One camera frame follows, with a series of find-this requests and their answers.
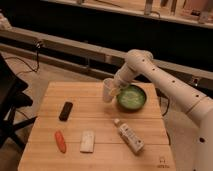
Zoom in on orange carrot toy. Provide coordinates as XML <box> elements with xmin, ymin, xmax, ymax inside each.
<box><xmin>55</xmin><ymin>131</ymin><xmax>66</xmax><ymax>153</ymax></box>

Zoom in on black office chair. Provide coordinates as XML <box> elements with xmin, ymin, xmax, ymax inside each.
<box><xmin>0</xmin><ymin>54</ymin><xmax>36</xmax><ymax>149</ymax></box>

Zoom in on black rectangular block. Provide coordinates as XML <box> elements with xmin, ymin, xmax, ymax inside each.
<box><xmin>59</xmin><ymin>102</ymin><xmax>73</xmax><ymax>121</ymax></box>

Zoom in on white sponge block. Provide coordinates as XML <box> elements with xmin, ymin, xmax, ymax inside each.
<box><xmin>80</xmin><ymin>131</ymin><xmax>95</xmax><ymax>153</ymax></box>

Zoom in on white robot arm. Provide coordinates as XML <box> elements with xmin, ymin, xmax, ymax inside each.
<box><xmin>114</xmin><ymin>49</ymin><xmax>213</xmax><ymax>171</ymax></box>

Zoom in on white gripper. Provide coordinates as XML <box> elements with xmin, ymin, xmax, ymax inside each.
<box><xmin>109</xmin><ymin>69</ymin><xmax>130</xmax><ymax>97</ymax></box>

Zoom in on black cable on floor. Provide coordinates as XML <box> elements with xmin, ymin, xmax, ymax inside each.
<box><xmin>4</xmin><ymin>39</ymin><xmax>44</xmax><ymax>76</ymax></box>

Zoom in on green ceramic bowl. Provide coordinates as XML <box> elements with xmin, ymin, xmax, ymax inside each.
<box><xmin>116</xmin><ymin>85</ymin><xmax>147</xmax><ymax>111</ymax></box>

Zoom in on white plastic bottle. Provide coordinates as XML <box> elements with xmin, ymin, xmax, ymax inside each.
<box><xmin>114</xmin><ymin>119</ymin><xmax>144</xmax><ymax>155</ymax></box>

